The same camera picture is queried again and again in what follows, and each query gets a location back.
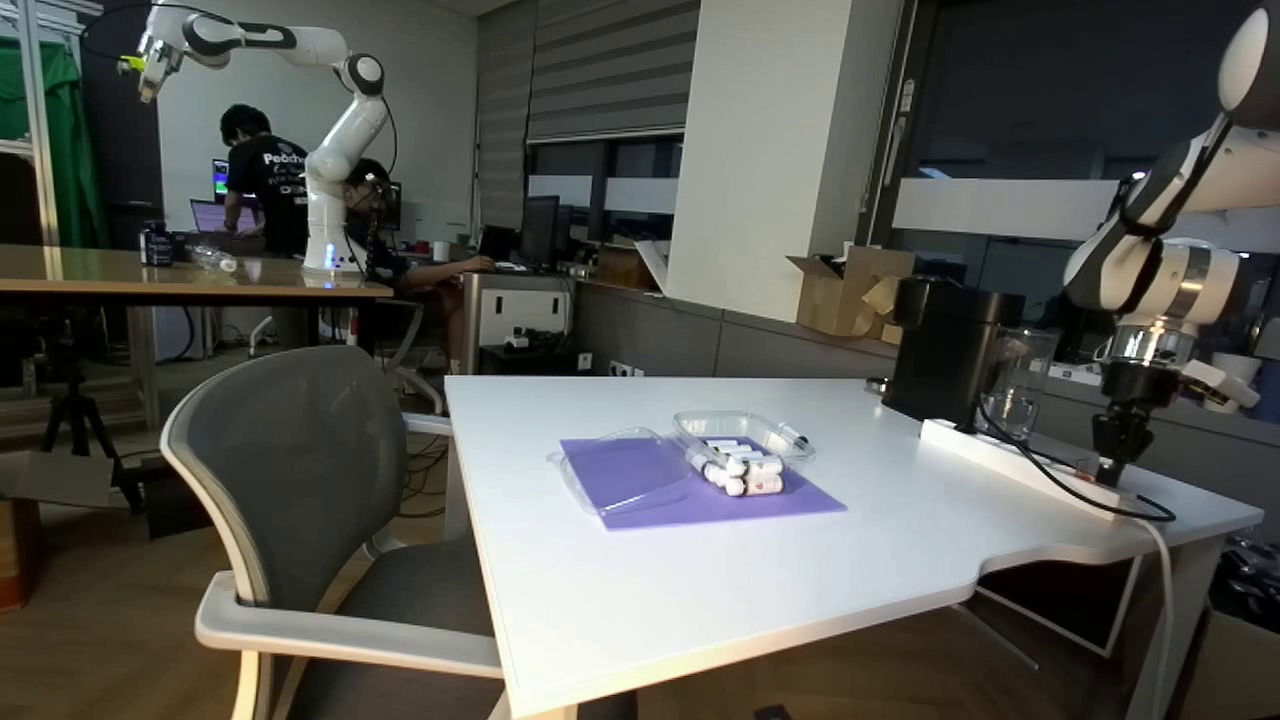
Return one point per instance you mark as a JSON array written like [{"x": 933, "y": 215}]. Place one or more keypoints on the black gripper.
[{"x": 1136, "y": 394}]

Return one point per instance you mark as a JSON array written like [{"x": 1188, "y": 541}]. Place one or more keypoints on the white power strip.
[{"x": 1005, "y": 452}]

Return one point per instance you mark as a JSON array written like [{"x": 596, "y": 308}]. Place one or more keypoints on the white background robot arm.
[{"x": 340, "y": 145}]

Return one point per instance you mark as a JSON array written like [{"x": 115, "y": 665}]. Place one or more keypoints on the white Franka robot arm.
[{"x": 1162, "y": 274}]

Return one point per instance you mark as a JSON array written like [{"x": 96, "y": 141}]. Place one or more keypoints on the clear glass jar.
[{"x": 1025, "y": 373}]

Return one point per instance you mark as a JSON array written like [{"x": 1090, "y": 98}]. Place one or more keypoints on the black box appliance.
[{"x": 947, "y": 351}]

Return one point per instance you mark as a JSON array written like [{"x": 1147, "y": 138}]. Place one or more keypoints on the open cardboard box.
[{"x": 845, "y": 296}]

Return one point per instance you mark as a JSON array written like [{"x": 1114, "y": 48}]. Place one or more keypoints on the small white cylinder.
[
  {"x": 734, "y": 480},
  {"x": 705, "y": 463},
  {"x": 764, "y": 477}
]

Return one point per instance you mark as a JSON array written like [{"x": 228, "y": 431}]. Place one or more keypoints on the gray office partition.
[{"x": 723, "y": 339}]

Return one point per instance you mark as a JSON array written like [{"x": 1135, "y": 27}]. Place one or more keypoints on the purple mat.
[{"x": 664, "y": 480}]

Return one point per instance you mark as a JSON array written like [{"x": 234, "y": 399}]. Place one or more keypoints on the white drawer cabinet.
[{"x": 521, "y": 312}]

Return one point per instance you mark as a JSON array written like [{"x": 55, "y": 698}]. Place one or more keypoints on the gray window blind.
[{"x": 600, "y": 65}]

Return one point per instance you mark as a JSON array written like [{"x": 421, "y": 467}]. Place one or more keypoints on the seated person dark hair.
[{"x": 373, "y": 203}]

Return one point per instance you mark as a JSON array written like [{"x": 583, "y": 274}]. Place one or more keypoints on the gray mesh office chair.
[{"x": 302, "y": 467}]

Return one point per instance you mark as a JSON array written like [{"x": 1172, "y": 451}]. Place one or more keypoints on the standing person black shirt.
[{"x": 264, "y": 182}]

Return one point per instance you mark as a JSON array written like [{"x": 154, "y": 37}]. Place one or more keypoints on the clear plastic bottle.
[{"x": 217, "y": 256}]

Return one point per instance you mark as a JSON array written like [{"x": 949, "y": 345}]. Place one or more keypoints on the open laptop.
[{"x": 210, "y": 217}]

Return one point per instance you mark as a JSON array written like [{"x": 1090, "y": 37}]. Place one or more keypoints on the computer monitor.
[{"x": 217, "y": 178}]

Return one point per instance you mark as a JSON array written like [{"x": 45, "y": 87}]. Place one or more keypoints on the wooden table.
[{"x": 162, "y": 276}]

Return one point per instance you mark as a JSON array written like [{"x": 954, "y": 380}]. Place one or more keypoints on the small black tripod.
[{"x": 81, "y": 420}]

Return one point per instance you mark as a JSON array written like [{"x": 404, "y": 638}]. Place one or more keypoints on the green curtain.
[{"x": 75, "y": 145}]

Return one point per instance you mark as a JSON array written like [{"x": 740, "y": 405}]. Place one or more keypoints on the white metal rack post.
[{"x": 39, "y": 132}]

